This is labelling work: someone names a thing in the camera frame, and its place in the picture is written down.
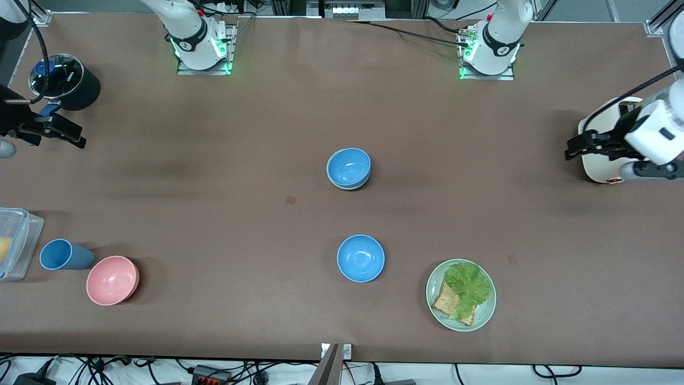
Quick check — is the blue bowl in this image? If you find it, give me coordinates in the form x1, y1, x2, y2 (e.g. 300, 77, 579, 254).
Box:
327, 148, 371, 188
337, 234, 386, 283

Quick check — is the pale green bowl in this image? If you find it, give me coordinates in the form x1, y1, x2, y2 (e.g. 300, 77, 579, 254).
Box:
327, 172, 371, 191

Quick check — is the pink bowl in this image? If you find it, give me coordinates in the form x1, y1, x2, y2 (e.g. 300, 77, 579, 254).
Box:
86, 256, 141, 306

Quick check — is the white toaster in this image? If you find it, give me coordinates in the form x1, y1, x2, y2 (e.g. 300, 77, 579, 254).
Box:
578, 96, 663, 185

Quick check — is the glass lid blue knob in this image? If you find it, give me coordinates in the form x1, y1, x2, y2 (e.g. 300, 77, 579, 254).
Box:
28, 53, 85, 99

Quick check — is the clear plastic container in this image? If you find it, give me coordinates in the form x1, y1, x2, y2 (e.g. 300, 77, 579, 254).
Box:
0, 207, 44, 282

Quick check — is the blue cup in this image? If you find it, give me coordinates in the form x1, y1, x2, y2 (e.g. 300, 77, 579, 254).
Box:
40, 238, 97, 271

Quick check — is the green lettuce leaf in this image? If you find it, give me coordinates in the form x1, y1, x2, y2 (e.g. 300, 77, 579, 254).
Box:
445, 262, 492, 321

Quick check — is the pale green plate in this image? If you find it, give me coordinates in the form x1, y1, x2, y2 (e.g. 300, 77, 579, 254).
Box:
426, 259, 498, 333

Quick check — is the brown bread slice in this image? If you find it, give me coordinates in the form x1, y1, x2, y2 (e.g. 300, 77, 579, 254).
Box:
432, 281, 476, 327

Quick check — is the grey control box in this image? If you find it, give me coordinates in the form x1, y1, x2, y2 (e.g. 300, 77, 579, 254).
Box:
323, 0, 385, 19

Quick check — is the black saucepan blue handle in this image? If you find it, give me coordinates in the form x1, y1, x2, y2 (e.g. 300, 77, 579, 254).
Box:
28, 53, 101, 118

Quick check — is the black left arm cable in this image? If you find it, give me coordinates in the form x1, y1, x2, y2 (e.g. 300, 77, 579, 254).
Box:
581, 64, 684, 134

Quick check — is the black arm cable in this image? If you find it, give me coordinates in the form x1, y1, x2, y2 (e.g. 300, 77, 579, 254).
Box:
11, 0, 50, 105
581, 64, 684, 134

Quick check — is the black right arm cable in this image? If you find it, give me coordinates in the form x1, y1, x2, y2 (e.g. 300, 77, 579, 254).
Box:
11, 0, 50, 105

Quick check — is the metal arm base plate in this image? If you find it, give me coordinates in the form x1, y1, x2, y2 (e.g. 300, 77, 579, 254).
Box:
176, 20, 237, 76
458, 27, 516, 81

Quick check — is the black table cable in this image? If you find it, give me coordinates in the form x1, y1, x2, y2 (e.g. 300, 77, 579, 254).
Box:
422, 16, 473, 37
346, 20, 472, 49

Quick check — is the white table edge bracket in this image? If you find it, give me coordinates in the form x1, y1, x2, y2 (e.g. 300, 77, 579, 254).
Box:
321, 343, 352, 360

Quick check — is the grey camera stand pole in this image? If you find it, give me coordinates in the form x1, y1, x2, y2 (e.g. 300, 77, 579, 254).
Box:
309, 343, 343, 385

